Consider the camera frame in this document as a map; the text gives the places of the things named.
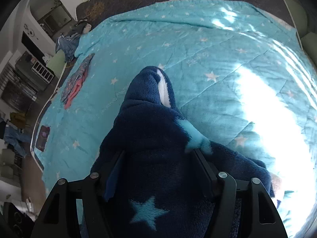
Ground navy fleece star pajama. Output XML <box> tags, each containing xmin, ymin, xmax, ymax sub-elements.
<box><xmin>91</xmin><ymin>66</ymin><xmax>274</xmax><ymax>237</ymax></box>

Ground folded floral pink clothes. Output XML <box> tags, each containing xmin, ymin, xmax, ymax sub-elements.
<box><xmin>61</xmin><ymin>53</ymin><xmax>95</xmax><ymax>110</ymax></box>

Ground pile of denim clothes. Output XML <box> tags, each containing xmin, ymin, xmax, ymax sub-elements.
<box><xmin>55</xmin><ymin>20</ymin><xmax>92</xmax><ymax>62</ymax></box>

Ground small dark booklet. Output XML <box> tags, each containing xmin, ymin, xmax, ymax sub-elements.
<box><xmin>35</xmin><ymin>125</ymin><xmax>51</xmax><ymax>152</ymax></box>

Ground turquoise star quilt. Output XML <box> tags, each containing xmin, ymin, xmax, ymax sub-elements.
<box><xmin>34</xmin><ymin>0</ymin><xmax>316</xmax><ymax>237</ymax></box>

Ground white shelf rack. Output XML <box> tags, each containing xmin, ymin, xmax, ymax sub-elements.
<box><xmin>32</xmin><ymin>61</ymin><xmax>55</xmax><ymax>84</ymax></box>

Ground green pillow left side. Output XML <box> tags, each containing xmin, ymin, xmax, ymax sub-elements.
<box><xmin>46</xmin><ymin>49</ymin><xmax>66</xmax><ymax>79</ymax></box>

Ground green pillow near curtain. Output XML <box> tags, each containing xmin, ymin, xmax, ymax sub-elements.
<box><xmin>301</xmin><ymin>32</ymin><xmax>317</xmax><ymax>64</ymax></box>

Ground green pillow at headboard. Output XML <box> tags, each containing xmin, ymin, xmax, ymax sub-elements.
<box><xmin>284</xmin><ymin>0</ymin><xmax>308</xmax><ymax>38</ymax></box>

